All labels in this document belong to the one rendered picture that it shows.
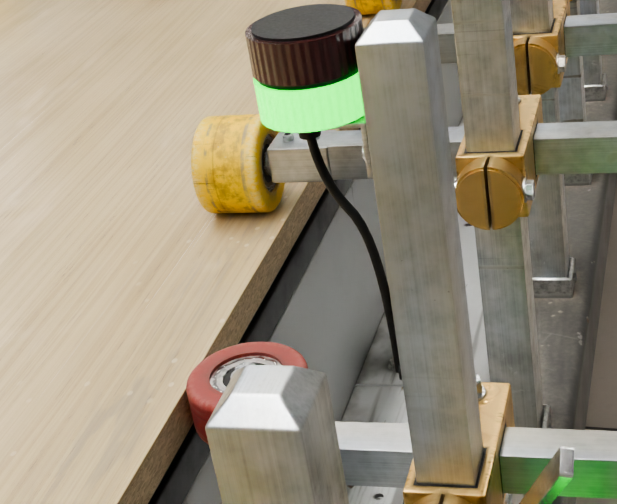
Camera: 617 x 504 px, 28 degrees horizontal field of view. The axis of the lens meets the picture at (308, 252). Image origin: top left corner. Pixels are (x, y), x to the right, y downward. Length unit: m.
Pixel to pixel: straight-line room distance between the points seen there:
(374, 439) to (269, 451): 0.38
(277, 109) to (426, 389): 0.19
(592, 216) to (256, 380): 0.99
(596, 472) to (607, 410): 1.50
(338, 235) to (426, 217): 0.59
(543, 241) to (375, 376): 0.23
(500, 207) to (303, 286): 0.29
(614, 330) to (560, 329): 1.31
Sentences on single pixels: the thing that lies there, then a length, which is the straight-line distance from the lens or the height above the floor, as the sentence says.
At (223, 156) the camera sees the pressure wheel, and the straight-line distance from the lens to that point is 0.99.
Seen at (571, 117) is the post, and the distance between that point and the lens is 1.44.
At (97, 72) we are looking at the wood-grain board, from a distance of 1.46.
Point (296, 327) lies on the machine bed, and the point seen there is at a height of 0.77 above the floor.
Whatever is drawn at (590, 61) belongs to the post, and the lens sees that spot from 1.68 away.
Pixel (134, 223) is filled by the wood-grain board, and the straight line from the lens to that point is 1.06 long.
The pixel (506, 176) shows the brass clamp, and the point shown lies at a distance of 0.89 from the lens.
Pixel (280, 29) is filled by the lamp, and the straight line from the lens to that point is 0.64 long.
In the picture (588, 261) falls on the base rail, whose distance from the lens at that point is 1.31.
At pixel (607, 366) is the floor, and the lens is 2.40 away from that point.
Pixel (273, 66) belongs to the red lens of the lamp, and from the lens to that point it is 0.63.
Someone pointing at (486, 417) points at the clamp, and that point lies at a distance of 0.80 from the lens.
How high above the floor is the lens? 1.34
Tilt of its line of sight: 27 degrees down
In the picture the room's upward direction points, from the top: 10 degrees counter-clockwise
